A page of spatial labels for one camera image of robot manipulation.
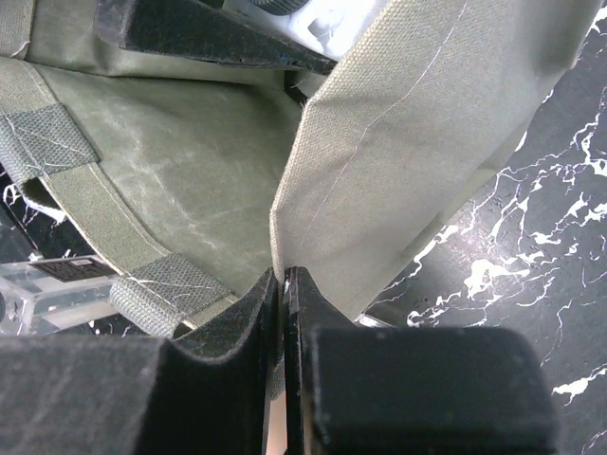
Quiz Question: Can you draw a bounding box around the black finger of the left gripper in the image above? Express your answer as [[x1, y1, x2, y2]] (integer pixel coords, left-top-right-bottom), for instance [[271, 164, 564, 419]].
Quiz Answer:
[[94, 0, 337, 76]]

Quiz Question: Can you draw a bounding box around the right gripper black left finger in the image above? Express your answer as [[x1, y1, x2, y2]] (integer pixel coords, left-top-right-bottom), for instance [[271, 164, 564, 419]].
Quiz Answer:
[[1, 271, 277, 454]]

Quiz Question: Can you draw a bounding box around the olive green canvas bag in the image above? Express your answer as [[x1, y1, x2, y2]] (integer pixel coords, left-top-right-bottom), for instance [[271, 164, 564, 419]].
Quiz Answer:
[[1, 1, 604, 337]]

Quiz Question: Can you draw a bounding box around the clear square bottle grey cap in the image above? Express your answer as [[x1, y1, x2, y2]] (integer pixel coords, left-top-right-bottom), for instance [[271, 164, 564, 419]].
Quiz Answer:
[[1, 255, 119, 336]]

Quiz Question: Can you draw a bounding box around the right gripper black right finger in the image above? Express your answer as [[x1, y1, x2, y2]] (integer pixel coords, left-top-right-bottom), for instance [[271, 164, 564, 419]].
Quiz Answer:
[[284, 267, 559, 454]]

